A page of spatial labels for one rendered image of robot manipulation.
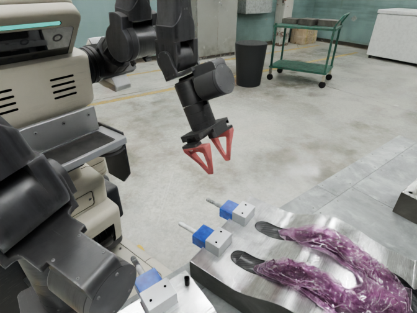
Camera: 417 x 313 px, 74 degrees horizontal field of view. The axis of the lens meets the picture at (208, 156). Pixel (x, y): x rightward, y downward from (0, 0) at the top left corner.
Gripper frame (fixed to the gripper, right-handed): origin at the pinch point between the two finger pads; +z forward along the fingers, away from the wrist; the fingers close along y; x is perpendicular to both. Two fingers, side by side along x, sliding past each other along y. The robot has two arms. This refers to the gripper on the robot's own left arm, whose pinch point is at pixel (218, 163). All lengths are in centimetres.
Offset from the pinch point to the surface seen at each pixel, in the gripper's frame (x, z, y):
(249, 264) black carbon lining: -6.8, 19.4, -9.2
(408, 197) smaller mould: -29, 29, 33
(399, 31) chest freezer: 39, 32, 648
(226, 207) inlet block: 3.6, 12.2, 0.7
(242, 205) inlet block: -0.4, 12.7, 2.3
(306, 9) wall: 247, -95, 793
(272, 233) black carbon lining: -6.9, 19.4, 1.3
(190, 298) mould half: -5.4, 14.1, -23.8
